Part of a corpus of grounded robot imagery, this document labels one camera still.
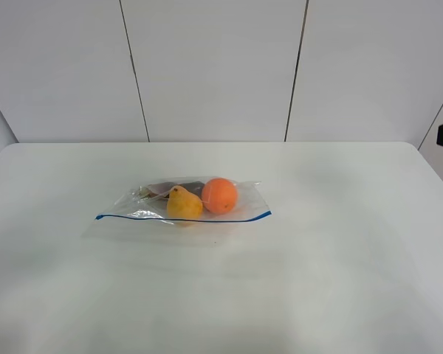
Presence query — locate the clear plastic zip bag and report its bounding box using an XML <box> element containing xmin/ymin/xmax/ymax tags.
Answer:
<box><xmin>82</xmin><ymin>176</ymin><xmax>271</xmax><ymax>241</ymax></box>

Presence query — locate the orange fruit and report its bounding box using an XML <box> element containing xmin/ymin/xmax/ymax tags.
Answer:
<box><xmin>202</xmin><ymin>178</ymin><xmax>238</xmax><ymax>215</ymax></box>

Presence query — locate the yellow pear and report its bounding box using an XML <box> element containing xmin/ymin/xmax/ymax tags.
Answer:
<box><xmin>166</xmin><ymin>190</ymin><xmax>204</xmax><ymax>223</ymax></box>

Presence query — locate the dark purple eggplant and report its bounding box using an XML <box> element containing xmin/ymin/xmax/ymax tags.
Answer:
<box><xmin>146</xmin><ymin>181</ymin><xmax>205</xmax><ymax>199</ymax></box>

